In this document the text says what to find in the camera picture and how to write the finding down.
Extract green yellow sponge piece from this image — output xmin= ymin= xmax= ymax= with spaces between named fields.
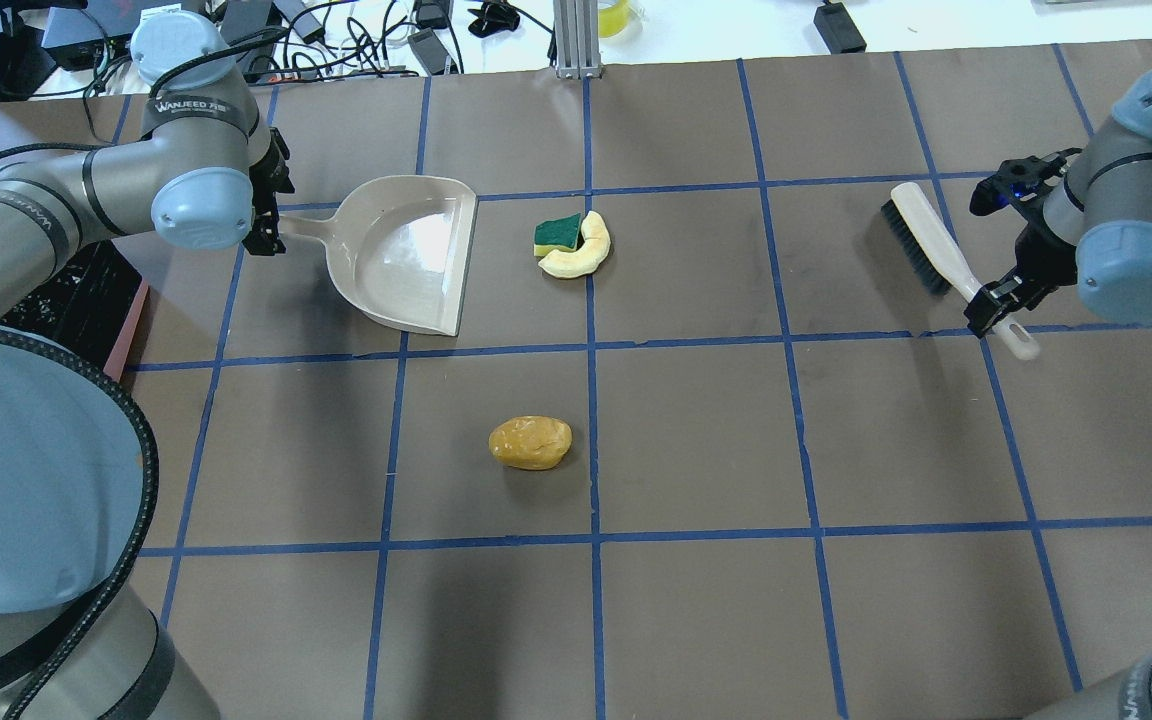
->
xmin=532 ymin=213 xmax=582 ymax=259

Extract beige plastic dustpan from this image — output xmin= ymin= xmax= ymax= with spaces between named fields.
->
xmin=279 ymin=176 xmax=479 ymax=338

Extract pale yellow curved foam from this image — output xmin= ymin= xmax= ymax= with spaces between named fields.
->
xmin=538 ymin=211 xmax=612 ymax=279

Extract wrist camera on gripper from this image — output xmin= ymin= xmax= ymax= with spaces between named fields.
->
xmin=969 ymin=152 xmax=1068 ymax=217

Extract black power adapter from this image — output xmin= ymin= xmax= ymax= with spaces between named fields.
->
xmin=813 ymin=1 xmax=867 ymax=55

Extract white hand brush black bristles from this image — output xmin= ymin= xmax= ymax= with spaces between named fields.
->
xmin=879 ymin=181 xmax=1041 ymax=361

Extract aluminium frame post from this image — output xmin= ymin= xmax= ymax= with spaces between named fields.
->
xmin=552 ymin=0 xmax=604 ymax=79

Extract bin with black bag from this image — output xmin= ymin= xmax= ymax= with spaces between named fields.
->
xmin=0 ymin=242 xmax=147 ymax=381

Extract yellow tape roll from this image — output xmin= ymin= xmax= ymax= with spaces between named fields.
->
xmin=596 ymin=0 xmax=641 ymax=40

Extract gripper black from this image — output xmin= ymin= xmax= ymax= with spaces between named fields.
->
xmin=242 ymin=128 xmax=294 ymax=258
xmin=967 ymin=150 xmax=1079 ymax=338

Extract orange yellow potato lump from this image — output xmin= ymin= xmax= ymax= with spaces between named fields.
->
xmin=488 ymin=415 xmax=573 ymax=471

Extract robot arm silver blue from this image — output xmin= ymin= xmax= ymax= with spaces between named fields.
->
xmin=965 ymin=69 xmax=1152 ymax=334
xmin=0 ymin=8 xmax=293 ymax=719

